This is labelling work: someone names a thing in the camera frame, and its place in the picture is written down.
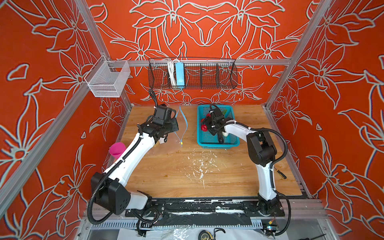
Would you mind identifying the clear zip top bag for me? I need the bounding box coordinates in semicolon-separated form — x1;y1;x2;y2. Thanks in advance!
152;105;189;155

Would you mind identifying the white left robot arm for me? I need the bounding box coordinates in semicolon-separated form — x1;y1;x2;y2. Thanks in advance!
87;104;179;225

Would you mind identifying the pink plastic goblet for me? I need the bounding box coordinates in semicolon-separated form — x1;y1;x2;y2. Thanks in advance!
109;142;126;159

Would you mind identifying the black wire wall basket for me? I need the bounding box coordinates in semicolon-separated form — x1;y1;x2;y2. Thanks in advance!
148;57;238;90

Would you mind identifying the light blue power strip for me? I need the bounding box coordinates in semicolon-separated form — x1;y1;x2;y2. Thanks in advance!
175;62;185;89

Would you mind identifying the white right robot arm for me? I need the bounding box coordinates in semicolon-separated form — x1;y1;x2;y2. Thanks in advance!
202;104;287;216

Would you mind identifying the white coiled cable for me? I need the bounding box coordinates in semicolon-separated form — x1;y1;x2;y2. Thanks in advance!
166;59;177;87

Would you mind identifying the clear mesh wall bin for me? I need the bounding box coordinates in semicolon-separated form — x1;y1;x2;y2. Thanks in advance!
85;56;131;98

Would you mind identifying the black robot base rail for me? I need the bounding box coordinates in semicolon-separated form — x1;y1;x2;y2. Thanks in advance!
125;197;289;230

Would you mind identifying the black screwdriver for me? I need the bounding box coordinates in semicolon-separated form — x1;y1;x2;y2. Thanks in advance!
275;168;287;180

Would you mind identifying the dark red apple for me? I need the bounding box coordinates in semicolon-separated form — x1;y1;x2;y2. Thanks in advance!
201;124;208;132

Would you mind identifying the teal plastic basket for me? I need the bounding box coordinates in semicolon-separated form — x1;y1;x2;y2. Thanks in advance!
197;105;240;150

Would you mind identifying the yellow black tape measure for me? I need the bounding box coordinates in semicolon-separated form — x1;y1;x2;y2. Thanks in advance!
198;230;214;240

